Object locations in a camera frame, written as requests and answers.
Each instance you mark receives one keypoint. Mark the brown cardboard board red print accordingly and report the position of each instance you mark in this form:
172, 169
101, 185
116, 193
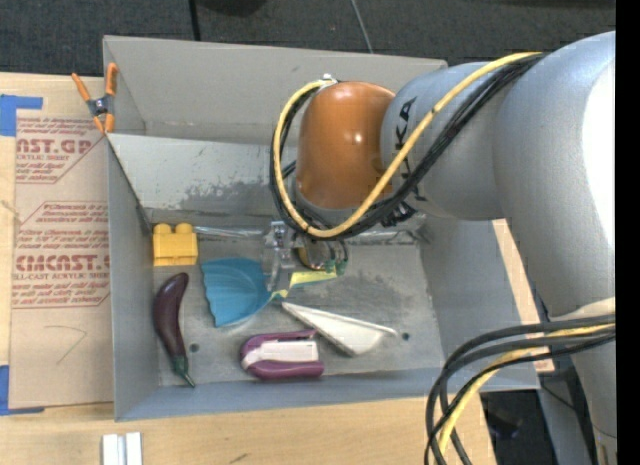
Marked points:
60, 233

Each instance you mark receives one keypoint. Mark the white triangular wedge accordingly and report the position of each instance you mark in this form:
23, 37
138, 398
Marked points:
345, 330

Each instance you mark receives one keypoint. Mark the purple and white stapler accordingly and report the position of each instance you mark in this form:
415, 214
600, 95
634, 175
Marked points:
285, 355

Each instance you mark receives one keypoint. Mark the blue fan-shaped scoop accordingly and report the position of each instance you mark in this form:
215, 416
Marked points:
232, 290

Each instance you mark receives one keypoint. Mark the grey metal bin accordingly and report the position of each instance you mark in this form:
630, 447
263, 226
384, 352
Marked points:
220, 103

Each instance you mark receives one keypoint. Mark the purple toy eggplant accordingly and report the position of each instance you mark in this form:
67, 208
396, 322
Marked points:
168, 313

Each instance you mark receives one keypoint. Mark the yellow and blue flat piece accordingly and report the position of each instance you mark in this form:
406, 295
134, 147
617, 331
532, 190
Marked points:
312, 279

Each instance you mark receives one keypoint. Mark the yellow toy brick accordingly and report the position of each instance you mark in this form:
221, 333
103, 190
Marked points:
175, 248

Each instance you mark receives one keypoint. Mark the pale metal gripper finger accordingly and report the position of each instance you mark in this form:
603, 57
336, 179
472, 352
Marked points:
285, 253
271, 273

